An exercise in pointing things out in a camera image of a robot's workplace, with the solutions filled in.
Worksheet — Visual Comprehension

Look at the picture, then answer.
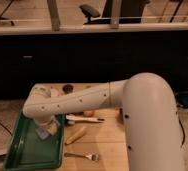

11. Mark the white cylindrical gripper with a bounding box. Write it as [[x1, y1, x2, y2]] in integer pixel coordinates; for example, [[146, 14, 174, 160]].
[[35, 116, 60, 135]]

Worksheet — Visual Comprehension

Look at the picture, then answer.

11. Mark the blue sponge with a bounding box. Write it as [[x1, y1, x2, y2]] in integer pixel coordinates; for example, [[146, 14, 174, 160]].
[[36, 128, 50, 140]]

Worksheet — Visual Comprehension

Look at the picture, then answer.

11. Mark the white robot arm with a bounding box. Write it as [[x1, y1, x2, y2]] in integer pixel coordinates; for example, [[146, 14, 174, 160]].
[[23, 72, 185, 171]]

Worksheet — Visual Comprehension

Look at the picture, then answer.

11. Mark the green plastic tray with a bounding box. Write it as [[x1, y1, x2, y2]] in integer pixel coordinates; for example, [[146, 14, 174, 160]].
[[3, 112, 65, 171]]

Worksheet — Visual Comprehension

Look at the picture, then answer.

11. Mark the white round object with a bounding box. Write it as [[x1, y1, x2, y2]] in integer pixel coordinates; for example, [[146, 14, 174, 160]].
[[49, 88, 61, 97]]

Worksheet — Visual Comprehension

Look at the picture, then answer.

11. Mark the yellow corn cob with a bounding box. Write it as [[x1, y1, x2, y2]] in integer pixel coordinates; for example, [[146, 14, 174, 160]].
[[65, 126, 87, 145]]

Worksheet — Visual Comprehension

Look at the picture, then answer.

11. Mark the orange round fruit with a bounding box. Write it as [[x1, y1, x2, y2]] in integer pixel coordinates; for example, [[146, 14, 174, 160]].
[[83, 110, 95, 117]]

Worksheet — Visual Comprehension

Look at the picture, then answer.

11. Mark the dark brown round bowl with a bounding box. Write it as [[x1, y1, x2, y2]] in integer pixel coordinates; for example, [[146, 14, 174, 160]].
[[62, 84, 74, 94]]

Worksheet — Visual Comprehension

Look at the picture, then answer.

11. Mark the silver metal fork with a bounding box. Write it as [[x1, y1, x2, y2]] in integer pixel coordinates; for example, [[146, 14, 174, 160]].
[[64, 152, 100, 161]]

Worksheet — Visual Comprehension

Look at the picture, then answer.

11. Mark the dark cabinet counter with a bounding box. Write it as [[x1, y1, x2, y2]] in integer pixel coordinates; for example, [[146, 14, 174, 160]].
[[0, 25, 188, 100]]

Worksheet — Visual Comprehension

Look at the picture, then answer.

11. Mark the black office chair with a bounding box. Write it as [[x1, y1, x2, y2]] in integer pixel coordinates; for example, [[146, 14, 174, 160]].
[[79, 0, 150, 25]]

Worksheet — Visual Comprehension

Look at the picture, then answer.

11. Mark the black floor cable right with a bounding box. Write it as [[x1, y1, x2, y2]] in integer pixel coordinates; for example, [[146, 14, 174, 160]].
[[176, 111, 187, 148]]

